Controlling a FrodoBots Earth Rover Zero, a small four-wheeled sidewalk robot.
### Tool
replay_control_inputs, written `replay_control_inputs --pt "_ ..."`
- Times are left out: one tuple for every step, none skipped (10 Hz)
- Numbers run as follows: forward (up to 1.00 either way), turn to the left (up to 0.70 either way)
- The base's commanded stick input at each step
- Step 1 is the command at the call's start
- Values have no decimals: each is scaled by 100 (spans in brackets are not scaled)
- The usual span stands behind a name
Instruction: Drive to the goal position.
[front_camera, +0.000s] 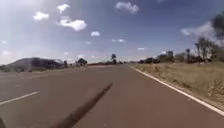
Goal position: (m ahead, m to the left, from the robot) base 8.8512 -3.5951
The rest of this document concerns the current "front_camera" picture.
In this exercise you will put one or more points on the tall dark tree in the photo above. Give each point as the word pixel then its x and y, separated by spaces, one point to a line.
pixel 113 58

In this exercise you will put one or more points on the broad dark tree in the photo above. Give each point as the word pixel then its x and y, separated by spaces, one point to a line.
pixel 81 61

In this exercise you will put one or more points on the small dark tree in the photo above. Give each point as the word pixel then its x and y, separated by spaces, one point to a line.
pixel 65 63

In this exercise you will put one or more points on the distant tall building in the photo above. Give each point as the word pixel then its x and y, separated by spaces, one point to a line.
pixel 170 54

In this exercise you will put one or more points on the long dark low building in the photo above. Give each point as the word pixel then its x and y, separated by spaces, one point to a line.
pixel 33 63

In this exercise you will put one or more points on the row of trees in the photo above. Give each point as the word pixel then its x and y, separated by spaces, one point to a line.
pixel 203 50

